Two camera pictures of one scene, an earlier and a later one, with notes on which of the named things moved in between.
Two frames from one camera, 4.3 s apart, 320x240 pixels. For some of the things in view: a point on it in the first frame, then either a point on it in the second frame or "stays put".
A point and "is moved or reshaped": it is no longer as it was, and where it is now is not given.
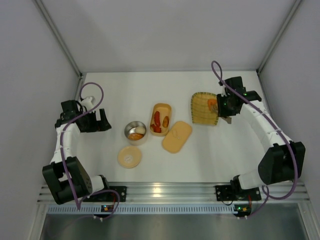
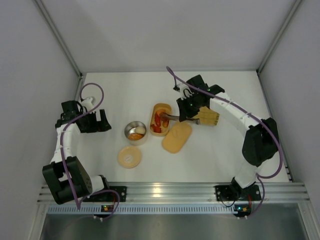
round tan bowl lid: (129, 157) stays put
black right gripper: (222, 106) to (187, 110)
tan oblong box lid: (177, 137) stays put
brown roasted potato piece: (165, 121) stays put
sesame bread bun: (135, 136) stays put
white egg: (140, 129) stays put
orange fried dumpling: (211, 102) is moved or reshaped
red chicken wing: (157, 129) stays put
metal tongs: (214, 109) is moved or reshaped
